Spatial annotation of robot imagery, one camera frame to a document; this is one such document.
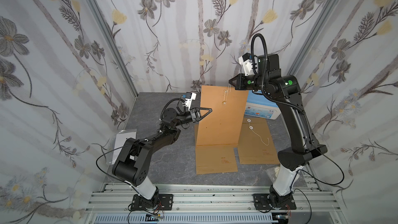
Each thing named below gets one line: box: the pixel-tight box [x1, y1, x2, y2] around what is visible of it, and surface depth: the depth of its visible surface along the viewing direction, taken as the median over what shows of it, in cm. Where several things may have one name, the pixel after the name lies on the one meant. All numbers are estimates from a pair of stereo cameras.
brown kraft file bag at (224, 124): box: [196, 85, 249, 146], surface depth 75 cm
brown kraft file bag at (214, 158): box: [194, 123, 239, 175], surface depth 90 cm
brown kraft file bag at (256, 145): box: [237, 117, 281, 165], surface depth 98 cm
